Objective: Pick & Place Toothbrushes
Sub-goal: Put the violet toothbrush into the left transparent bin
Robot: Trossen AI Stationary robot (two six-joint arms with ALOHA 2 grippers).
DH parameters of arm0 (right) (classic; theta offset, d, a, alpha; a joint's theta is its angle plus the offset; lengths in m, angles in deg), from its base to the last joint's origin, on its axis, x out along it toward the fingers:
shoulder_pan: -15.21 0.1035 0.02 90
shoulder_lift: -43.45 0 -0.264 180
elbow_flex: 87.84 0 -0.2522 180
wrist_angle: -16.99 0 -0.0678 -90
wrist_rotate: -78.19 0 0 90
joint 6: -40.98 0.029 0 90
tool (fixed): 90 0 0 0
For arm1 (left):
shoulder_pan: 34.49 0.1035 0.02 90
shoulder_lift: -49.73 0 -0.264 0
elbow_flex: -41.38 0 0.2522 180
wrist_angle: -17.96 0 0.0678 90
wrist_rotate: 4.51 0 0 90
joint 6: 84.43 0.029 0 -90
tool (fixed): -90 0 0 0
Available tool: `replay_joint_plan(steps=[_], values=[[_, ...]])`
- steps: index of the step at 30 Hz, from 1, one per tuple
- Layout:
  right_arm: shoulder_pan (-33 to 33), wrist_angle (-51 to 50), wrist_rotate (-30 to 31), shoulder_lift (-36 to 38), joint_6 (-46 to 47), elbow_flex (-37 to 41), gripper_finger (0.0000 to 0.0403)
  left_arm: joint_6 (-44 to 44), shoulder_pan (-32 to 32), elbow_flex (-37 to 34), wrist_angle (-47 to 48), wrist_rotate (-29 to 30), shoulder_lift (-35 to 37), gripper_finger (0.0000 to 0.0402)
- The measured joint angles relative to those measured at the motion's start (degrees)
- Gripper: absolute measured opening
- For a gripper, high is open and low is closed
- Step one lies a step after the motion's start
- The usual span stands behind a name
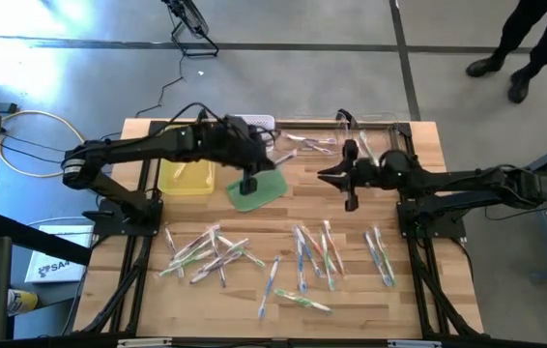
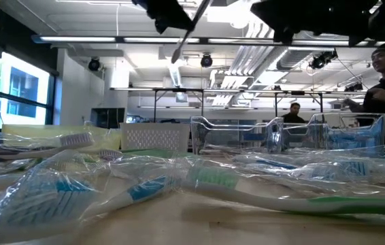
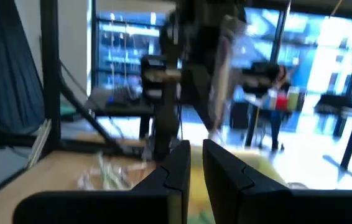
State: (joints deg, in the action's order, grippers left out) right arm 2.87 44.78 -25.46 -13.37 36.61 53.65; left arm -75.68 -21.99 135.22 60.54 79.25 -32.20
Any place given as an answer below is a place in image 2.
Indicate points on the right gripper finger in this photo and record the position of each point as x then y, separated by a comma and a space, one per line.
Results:
270, 10

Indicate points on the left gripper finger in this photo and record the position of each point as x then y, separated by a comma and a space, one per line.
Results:
175, 17

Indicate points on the long ceiling light bar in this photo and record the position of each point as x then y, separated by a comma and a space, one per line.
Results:
77, 39

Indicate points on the black monitor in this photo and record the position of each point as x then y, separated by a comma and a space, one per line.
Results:
107, 117

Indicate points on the clear plastic bin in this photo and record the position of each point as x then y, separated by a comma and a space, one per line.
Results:
332, 132
233, 134

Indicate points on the white perforated plastic basket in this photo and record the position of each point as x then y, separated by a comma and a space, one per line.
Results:
155, 136

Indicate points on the large glass window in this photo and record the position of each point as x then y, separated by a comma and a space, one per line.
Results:
22, 88

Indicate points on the blue wrapped toothbrush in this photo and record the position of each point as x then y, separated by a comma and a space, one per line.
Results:
43, 204
274, 164

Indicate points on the yellow plastic tray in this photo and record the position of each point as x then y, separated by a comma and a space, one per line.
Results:
26, 129

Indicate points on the black ceiling camera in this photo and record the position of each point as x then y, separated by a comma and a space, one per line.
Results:
321, 60
94, 64
206, 60

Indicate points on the silver ventilation duct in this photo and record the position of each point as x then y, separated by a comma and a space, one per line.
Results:
247, 61

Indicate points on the black metal rig frame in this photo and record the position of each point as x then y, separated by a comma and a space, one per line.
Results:
179, 90

